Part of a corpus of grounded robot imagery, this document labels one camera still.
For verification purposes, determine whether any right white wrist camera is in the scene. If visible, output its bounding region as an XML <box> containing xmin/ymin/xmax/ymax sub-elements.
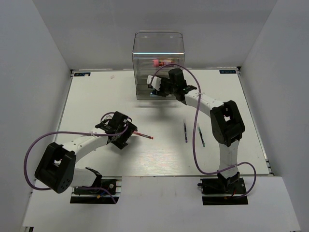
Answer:
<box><xmin>146</xmin><ymin>75</ymin><xmax>162</xmax><ymax>91</ymax></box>

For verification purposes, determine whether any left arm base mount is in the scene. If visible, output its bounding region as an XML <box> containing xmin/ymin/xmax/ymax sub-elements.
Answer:
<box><xmin>70</xmin><ymin>177</ymin><xmax>122</xmax><ymax>204</ymax></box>

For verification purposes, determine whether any green pen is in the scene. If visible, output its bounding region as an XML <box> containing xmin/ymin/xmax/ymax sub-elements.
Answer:
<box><xmin>197</xmin><ymin>123</ymin><xmax>206</xmax><ymax>147</ymax></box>

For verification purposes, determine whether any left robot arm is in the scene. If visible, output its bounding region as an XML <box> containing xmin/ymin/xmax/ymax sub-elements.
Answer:
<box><xmin>35</xmin><ymin>111</ymin><xmax>138</xmax><ymax>193</ymax></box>

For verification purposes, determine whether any purple pen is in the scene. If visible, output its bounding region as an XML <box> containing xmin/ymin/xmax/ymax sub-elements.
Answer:
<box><xmin>183</xmin><ymin>119</ymin><xmax>188</xmax><ymax>143</ymax></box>

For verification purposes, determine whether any red pen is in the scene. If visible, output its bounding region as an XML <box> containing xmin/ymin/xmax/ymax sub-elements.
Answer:
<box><xmin>133</xmin><ymin>131</ymin><xmax>154</xmax><ymax>140</ymax></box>

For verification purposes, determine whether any pink capped glue tube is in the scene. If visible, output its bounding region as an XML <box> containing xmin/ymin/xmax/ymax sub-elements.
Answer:
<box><xmin>152</xmin><ymin>59</ymin><xmax>174</xmax><ymax>67</ymax></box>

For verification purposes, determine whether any clear acrylic drawer organizer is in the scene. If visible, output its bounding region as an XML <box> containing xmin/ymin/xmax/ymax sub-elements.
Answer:
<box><xmin>132</xmin><ymin>30</ymin><xmax>185</xmax><ymax>100</ymax></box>

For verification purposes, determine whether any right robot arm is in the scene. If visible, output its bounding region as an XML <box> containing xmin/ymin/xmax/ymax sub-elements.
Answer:
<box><xmin>147</xmin><ymin>68</ymin><xmax>245</xmax><ymax>193</ymax></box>

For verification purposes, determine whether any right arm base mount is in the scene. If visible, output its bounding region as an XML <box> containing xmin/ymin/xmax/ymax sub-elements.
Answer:
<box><xmin>197</xmin><ymin>178</ymin><xmax>248</xmax><ymax>206</ymax></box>

